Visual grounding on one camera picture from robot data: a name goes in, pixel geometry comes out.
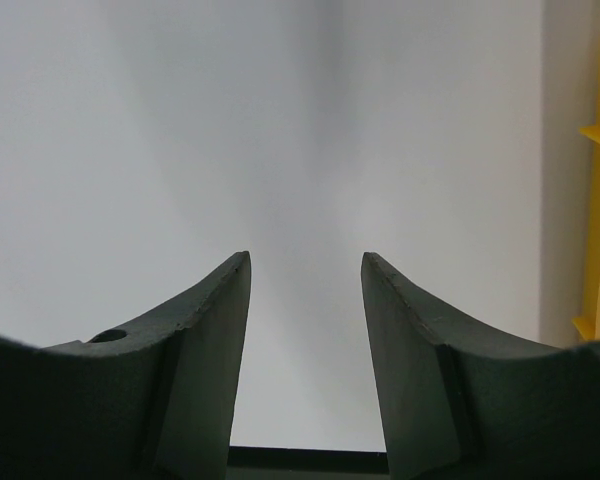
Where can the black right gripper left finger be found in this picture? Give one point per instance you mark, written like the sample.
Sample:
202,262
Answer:
152,398

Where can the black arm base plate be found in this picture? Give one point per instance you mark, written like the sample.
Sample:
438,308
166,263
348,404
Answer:
283,463

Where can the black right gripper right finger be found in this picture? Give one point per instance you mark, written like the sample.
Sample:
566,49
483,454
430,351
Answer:
460,399

